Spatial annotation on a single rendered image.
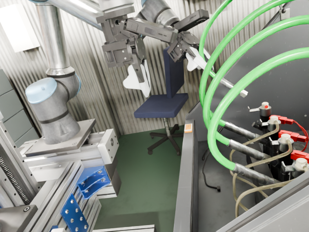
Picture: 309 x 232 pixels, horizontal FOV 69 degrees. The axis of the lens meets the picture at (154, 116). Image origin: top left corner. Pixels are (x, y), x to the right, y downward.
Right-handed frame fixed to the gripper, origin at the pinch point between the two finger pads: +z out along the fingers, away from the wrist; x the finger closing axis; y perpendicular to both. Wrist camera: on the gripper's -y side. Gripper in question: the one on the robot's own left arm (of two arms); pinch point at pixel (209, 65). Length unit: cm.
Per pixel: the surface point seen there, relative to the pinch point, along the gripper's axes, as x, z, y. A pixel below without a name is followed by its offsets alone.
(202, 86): 18.7, 9.4, -5.7
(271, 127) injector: 8.1, 25.3, -7.1
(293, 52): 25.7, 18.1, -24.9
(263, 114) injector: 1.6, 21.6, -4.3
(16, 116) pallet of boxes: 9, -142, 236
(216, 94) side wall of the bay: -19.1, 3.2, 15.8
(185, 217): 26.1, 32.0, 15.4
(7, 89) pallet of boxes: 11, -169, 217
